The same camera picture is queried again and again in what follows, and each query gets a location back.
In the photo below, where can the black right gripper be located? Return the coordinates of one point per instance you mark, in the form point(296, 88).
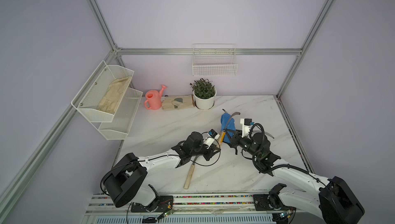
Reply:
point(236, 138)

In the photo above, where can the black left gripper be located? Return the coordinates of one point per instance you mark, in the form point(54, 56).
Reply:
point(210, 152)

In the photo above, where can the sickle with wooden handle middle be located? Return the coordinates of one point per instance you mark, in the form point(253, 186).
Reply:
point(228, 130)

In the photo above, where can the blue fluffy rag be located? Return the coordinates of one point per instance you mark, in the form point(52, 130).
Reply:
point(227, 122)

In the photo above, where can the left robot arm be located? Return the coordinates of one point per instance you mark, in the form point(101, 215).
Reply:
point(124, 182)

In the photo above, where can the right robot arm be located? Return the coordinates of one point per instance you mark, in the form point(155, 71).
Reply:
point(330, 199)

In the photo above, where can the white plant pot with saucer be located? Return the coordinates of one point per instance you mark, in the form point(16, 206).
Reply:
point(204, 104)

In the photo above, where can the beige work glove on table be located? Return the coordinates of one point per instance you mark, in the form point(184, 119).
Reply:
point(177, 102)

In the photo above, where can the green potted plant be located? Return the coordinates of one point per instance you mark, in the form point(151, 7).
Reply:
point(203, 88)

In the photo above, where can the pink watering can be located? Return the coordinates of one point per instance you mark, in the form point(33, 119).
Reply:
point(153, 99)

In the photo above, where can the white mesh lower shelf basket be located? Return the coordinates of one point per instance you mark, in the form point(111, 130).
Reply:
point(121, 125)

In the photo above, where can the white mesh shelf basket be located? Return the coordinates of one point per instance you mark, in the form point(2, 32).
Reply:
point(121, 125)
point(88, 101)

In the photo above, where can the white mesh upper shelf basket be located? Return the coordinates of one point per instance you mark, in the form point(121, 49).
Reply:
point(88, 101)

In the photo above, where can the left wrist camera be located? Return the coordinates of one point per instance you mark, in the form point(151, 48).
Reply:
point(211, 138)

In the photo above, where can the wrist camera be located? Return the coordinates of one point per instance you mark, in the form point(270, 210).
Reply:
point(211, 138)
point(246, 126)

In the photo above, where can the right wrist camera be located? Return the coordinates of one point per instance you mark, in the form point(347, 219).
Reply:
point(246, 126)

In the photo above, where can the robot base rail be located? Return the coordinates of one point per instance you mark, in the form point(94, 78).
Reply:
point(214, 208)

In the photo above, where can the white wire wall basket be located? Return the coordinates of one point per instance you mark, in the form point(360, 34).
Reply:
point(214, 59)

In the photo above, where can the aluminium frame profile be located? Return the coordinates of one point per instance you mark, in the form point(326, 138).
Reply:
point(22, 180)

